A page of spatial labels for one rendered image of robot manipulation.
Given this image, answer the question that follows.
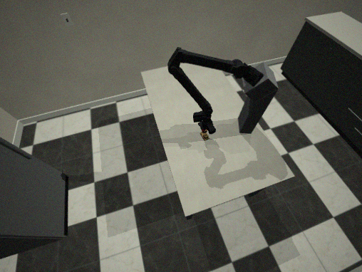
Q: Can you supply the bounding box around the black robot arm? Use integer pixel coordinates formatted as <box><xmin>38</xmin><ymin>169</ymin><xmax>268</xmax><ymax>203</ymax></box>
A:
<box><xmin>167</xmin><ymin>47</ymin><xmax>264</xmax><ymax>134</ymax></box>

